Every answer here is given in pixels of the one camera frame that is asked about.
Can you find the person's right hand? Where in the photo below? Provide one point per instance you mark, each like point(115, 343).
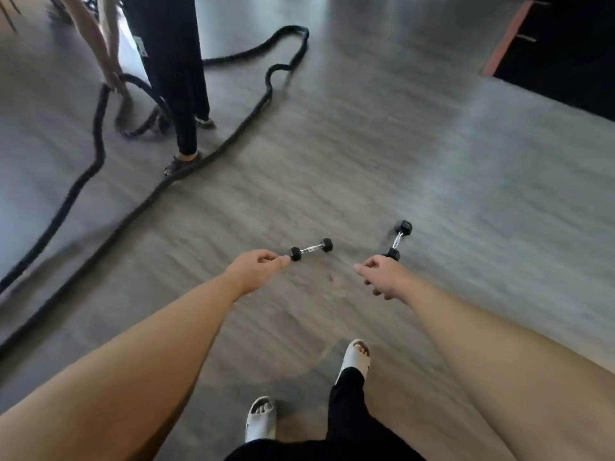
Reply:
point(391, 278)

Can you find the person's left hand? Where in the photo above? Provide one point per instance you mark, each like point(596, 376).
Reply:
point(250, 273)

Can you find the person's right fingers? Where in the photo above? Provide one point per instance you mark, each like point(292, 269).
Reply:
point(370, 272)

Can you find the person's left fingers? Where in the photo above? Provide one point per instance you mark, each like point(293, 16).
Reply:
point(274, 261)

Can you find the person's left forearm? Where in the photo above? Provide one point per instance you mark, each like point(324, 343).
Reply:
point(129, 369)

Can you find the person's right forearm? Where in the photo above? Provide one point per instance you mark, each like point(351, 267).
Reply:
point(509, 369)

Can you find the small black hex dumbbell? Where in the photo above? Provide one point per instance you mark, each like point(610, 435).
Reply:
point(399, 239)
point(311, 249)

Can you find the white slipper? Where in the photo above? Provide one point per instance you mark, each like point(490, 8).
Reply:
point(354, 362)
point(261, 420)

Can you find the dark sandal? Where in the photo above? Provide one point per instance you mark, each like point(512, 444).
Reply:
point(205, 122)
point(180, 164)

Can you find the person's black trousers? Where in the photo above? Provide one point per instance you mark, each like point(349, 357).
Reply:
point(346, 422)

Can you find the black mat with red edge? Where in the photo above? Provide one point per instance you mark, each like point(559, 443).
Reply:
point(567, 52)

